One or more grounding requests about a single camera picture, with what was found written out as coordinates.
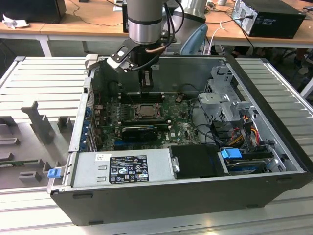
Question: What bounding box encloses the silver topped CPU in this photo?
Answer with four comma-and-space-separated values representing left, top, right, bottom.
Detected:
139, 105, 157, 115

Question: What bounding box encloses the metal socket cover frame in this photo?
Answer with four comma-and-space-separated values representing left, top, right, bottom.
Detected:
134, 103, 162, 118

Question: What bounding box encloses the CPU socket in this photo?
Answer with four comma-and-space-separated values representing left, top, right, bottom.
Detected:
132, 102, 164, 120

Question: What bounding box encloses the pale blue teach pendant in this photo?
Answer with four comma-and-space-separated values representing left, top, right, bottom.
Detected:
180, 23, 209, 55

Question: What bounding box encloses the black graphics card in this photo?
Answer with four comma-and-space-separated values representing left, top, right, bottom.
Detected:
121, 125, 159, 143

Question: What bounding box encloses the green motherboard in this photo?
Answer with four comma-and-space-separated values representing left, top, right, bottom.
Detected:
96, 94, 203, 151

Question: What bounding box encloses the wooden desk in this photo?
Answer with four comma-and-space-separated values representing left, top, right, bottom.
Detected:
205, 0, 313, 52
0, 0, 181, 58

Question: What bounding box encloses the grey metal drive cage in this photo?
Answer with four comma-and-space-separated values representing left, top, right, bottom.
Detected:
195, 65, 287, 172

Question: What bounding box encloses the black plastic shroud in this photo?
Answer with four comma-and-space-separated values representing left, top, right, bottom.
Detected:
168, 144, 230, 179

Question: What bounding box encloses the grey power supply unit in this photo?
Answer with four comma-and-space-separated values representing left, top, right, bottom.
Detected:
62, 148, 180, 189

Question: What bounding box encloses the black box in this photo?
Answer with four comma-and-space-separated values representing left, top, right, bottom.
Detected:
0, 0, 67, 24

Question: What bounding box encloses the blue disk carrier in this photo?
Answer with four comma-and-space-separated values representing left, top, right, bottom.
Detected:
220, 147, 243, 162

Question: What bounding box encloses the crumpled white paper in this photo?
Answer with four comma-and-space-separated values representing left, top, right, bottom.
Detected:
2, 13, 30, 29

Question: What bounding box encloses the grey parts rack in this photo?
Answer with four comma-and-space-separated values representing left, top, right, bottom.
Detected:
0, 100, 76, 191

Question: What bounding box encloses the black desktop computer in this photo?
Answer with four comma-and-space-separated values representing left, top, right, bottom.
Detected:
231, 0, 307, 39

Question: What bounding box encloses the black and grey PC case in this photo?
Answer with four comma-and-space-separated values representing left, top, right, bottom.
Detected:
46, 55, 309, 227

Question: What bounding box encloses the hard disk drive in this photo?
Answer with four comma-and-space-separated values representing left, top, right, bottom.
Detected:
226, 159, 269, 176

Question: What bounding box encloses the green RAM stick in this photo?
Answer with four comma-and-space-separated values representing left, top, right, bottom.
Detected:
0, 160, 40, 169

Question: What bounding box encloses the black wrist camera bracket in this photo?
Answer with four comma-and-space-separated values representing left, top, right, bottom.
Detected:
107, 39, 137, 73

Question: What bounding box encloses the thin black cable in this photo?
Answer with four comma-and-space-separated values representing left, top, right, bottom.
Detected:
182, 84, 205, 94

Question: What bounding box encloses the white cable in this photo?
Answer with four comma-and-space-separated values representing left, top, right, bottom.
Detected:
207, 21, 235, 56

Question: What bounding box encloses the yellow and red wire bundle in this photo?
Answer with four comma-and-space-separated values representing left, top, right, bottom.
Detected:
229, 122, 262, 147

